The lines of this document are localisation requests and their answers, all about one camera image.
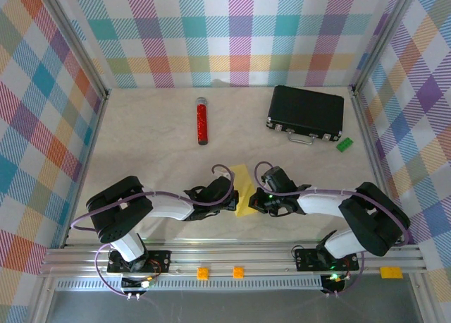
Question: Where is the yellow paper sheet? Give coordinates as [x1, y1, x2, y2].
[228, 164, 259, 219]

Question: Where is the red glitter tube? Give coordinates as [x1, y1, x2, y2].
[194, 97, 209, 147]

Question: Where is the black controller board green light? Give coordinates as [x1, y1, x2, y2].
[121, 275, 156, 291]
[321, 272, 349, 291]

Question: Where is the wide orange toy brick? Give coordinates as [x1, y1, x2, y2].
[379, 266, 404, 279]

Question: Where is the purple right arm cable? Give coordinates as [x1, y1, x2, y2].
[254, 161, 412, 299]

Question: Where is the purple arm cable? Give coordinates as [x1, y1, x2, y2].
[254, 161, 412, 299]
[71, 164, 236, 299]

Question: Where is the aluminium mounting rail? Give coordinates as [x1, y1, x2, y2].
[37, 240, 427, 277]

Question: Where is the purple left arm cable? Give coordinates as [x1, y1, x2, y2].
[71, 164, 236, 299]

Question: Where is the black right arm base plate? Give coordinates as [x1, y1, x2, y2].
[294, 247, 360, 272]

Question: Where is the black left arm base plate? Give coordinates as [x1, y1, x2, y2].
[106, 248, 172, 275]

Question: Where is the slotted grey cable duct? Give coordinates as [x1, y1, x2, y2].
[55, 276, 327, 291]

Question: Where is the black case with metal handle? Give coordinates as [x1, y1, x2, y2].
[265, 85, 345, 146]

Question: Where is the aluminium table edge rail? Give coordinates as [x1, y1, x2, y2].
[60, 90, 111, 249]
[347, 85, 404, 245]

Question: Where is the aluminium lower frame post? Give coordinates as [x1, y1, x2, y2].
[408, 273, 440, 323]
[26, 275, 59, 323]

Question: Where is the aluminium upright frame post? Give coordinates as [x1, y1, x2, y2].
[35, 0, 110, 100]
[347, 0, 422, 98]

